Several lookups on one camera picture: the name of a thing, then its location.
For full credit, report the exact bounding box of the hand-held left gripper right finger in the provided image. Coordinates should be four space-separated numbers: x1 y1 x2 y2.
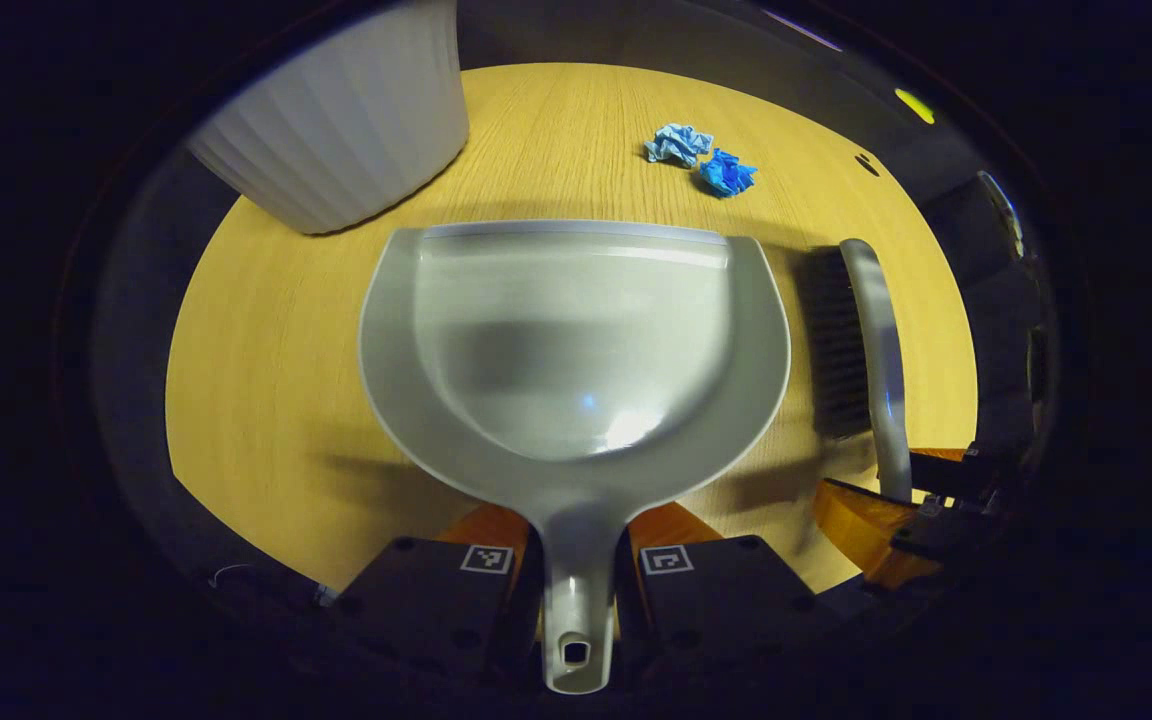
616 503 852 691

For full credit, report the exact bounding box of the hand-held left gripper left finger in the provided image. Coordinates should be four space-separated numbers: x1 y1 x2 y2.
321 503 545 691

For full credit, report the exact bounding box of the small grey broom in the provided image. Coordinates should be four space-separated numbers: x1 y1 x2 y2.
798 238 913 503

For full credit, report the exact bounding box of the grey plastic dustpan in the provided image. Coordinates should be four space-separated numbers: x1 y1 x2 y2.
358 219 793 695

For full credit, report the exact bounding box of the light blue paper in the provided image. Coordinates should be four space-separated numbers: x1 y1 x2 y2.
644 123 715 168

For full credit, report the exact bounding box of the white ribbed garbage bin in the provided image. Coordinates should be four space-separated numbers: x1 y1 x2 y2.
186 0 470 236

